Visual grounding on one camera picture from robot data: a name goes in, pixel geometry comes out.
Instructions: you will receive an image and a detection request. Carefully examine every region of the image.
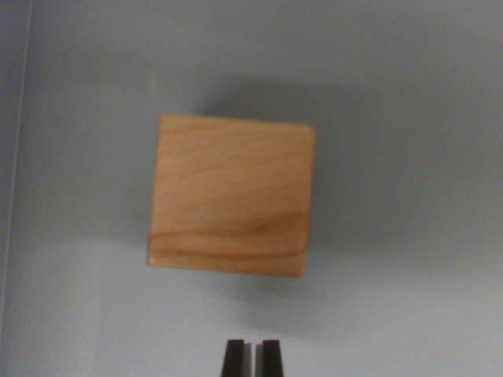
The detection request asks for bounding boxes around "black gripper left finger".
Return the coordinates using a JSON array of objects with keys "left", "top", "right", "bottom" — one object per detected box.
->
[{"left": 221, "top": 339, "right": 254, "bottom": 377}]

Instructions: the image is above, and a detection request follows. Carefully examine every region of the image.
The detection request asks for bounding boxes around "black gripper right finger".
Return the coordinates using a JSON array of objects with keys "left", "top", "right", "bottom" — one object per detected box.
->
[{"left": 255, "top": 339, "right": 285, "bottom": 377}]

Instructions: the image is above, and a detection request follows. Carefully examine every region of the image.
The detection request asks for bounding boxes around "white plastic tray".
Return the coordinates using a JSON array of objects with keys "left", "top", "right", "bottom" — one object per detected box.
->
[{"left": 0, "top": 0, "right": 503, "bottom": 377}]

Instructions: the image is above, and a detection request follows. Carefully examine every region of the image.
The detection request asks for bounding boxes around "wooden cube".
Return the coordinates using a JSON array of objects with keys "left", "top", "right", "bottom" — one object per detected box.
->
[{"left": 146, "top": 113, "right": 318, "bottom": 279}]

